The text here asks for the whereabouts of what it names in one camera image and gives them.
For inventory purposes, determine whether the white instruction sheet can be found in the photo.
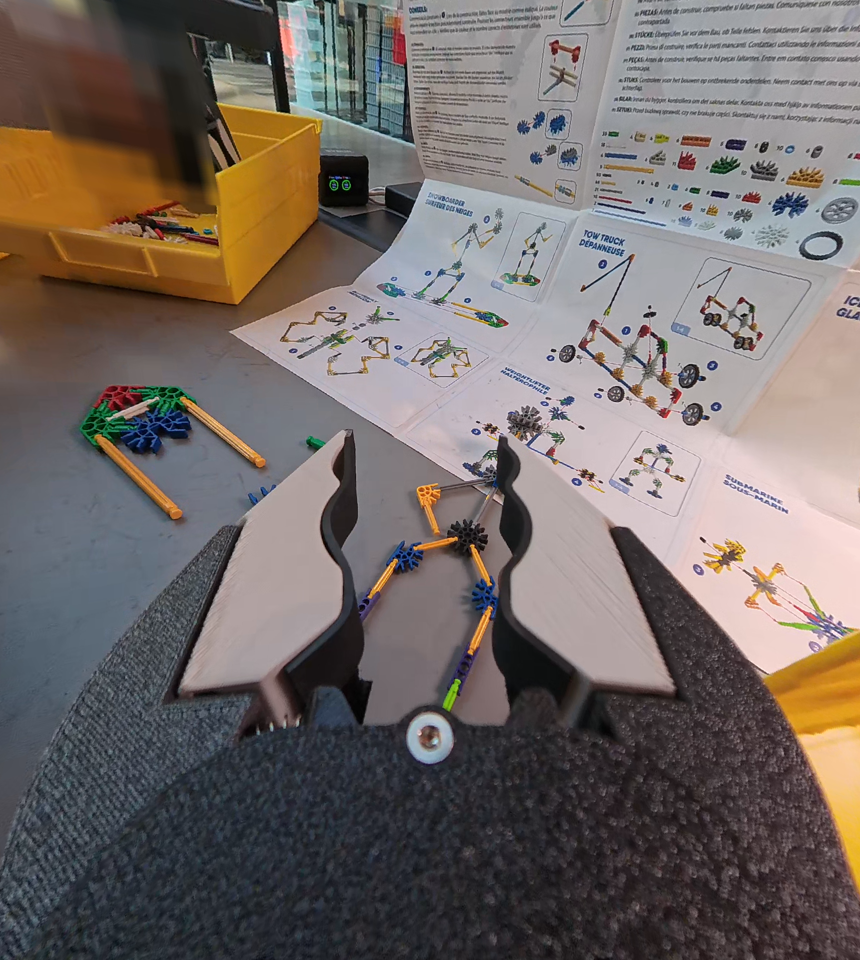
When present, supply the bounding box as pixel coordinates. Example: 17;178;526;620
231;0;860;676

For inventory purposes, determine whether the person's left hand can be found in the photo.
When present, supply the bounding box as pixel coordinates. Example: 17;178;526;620
0;37;123;147

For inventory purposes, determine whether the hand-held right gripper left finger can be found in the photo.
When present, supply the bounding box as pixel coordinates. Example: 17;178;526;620
177;429;365;699

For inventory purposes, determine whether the pile of toy pieces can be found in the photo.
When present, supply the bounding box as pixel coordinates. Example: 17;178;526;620
100;198;221;247

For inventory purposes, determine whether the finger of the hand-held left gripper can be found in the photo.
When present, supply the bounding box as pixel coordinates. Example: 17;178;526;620
203;102;245;174

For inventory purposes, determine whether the grey desk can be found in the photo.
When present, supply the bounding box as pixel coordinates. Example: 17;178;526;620
0;217;776;960

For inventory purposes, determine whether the black device with display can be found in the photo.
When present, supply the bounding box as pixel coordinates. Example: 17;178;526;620
319;147;371;207

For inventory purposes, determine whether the colourful toy rod figure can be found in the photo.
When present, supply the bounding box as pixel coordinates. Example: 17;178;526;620
358;407;545;714

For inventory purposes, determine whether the long yellow toy rod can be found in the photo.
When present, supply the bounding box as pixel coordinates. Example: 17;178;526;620
94;433;185;521
178;397;267;468

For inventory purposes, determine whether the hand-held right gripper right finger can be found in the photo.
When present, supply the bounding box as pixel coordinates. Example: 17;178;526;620
493;435;678;696

